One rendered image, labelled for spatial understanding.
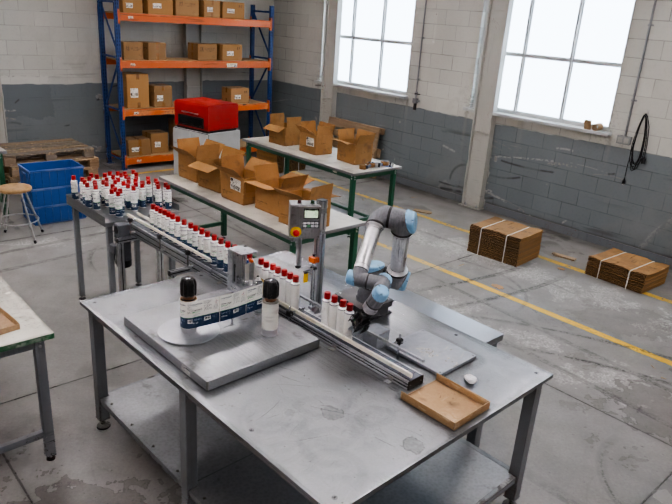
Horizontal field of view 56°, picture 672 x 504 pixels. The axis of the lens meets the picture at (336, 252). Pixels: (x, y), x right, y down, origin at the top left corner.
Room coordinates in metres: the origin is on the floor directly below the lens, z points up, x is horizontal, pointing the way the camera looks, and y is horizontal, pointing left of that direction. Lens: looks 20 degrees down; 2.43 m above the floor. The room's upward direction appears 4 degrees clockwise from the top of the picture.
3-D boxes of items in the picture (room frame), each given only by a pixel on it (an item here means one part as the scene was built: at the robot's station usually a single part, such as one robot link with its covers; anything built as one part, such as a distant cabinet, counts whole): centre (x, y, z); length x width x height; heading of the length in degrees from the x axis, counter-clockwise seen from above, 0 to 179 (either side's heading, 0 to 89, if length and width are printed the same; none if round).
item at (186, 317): (2.86, 0.72, 1.04); 0.09 x 0.09 x 0.29
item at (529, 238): (6.86, -1.90, 0.16); 0.65 x 0.54 x 0.32; 48
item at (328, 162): (8.05, 0.33, 0.39); 2.20 x 0.80 x 0.78; 43
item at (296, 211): (3.30, 0.18, 1.38); 0.17 x 0.10 x 0.19; 100
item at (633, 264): (6.33, -3.09, 0.11); 0.65 x 0.54 x 0.22; 40
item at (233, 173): (5.67, 0.89, 0.97); 0.45 x 0.38 x 0.37; 136
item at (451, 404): (2.45, -0.53, 0.85); 0.30 x 0.26 x 0.04; 45
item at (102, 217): (4.91, 1.75, 0.46); 0.73 x 0.62 x 0.93; 45
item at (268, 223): (5.75, 0.81, 0.39); 2.20 x 0.80 x 0.78; 43
